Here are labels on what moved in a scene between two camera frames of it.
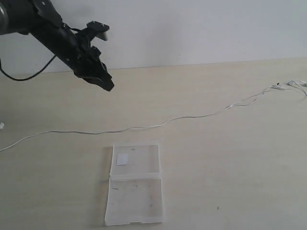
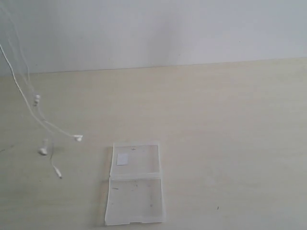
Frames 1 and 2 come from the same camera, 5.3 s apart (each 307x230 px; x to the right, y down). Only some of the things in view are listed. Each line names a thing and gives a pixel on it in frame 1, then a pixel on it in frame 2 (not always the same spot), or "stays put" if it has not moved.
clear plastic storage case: [135, 193] stays put
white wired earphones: [301, 87] → [43, 150]
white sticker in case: [122, 159] stays put
